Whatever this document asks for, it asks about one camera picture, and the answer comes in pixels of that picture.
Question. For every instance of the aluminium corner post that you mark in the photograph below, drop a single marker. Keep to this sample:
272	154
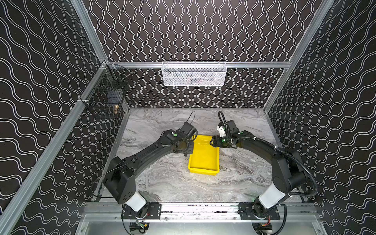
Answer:
313	26

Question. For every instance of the clear mesh wall basket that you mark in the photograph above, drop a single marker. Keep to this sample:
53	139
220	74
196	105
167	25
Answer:
193	77

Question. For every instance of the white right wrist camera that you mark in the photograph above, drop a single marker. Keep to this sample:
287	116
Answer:
221	130

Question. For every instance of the aluminium back crossbar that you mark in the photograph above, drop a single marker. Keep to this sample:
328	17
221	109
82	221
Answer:
201	64

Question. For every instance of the aluminium left frame bar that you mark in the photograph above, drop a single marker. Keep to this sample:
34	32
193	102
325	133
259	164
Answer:
27	189

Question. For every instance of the black wire wall basket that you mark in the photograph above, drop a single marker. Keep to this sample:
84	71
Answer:
106	101

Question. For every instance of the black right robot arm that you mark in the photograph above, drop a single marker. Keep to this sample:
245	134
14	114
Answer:
289	175

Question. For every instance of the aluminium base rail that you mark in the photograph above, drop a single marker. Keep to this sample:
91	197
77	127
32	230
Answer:
204	218

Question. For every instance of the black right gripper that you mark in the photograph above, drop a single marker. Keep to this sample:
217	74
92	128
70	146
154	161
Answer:
215	143

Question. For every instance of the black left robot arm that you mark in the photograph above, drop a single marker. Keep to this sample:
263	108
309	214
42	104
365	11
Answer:
120	179

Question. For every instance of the yellow plastic bin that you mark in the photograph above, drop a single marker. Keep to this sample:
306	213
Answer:
205	158

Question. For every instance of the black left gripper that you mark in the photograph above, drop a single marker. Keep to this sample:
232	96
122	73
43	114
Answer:
189	148

